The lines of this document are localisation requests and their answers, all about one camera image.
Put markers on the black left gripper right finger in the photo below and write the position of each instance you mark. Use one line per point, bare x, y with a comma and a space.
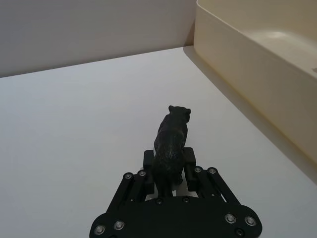
191, 178

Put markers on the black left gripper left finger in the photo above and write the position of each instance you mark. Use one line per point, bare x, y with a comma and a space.
148, 178

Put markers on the cream plastic bin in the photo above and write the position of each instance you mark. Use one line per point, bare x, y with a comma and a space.
247, 74

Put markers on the black bear figurine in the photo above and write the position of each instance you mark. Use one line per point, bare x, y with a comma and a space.
168, 148

